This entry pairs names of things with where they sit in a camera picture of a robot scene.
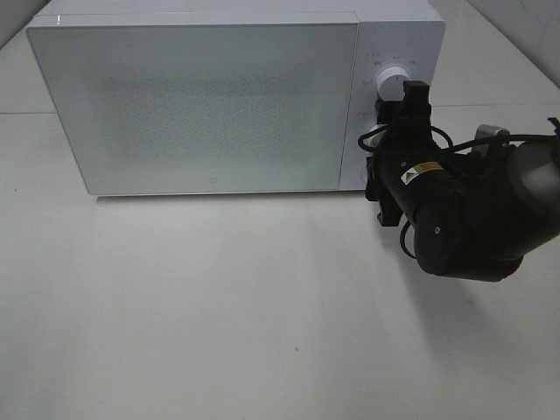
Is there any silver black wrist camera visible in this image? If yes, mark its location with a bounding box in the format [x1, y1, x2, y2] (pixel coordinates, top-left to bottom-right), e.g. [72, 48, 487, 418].
[470, 124, 511, 157]

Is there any black camera cable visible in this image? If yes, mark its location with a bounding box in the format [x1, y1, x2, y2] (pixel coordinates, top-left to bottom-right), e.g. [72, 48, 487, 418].
[357, 124, 543, 262]

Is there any white microwave oven body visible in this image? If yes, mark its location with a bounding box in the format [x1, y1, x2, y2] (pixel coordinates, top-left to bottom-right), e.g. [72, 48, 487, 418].
[26, 1, 445, 194]

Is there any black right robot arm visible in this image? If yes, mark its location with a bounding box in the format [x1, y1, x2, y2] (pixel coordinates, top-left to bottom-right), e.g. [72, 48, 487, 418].
[358, 80, 559, 282]

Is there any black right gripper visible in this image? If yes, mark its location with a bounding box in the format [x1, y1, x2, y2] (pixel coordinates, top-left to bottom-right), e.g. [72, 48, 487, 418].
[367, 80, 446, 227]

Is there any upper white power knob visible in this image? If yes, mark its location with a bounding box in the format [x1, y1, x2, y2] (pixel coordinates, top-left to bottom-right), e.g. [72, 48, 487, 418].
[375, 65, 411, 102]

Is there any white timer knob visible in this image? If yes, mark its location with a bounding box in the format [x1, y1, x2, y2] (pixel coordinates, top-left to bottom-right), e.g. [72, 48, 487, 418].
[364, 124, 385, 149]

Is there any white microwave door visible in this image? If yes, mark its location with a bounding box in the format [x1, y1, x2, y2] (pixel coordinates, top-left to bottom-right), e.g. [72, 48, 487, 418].
[28, 24, 356, 196]

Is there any round white door-release button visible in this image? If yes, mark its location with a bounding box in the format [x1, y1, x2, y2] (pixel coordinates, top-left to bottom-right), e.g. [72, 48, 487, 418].
[360, 164, 368, 186]

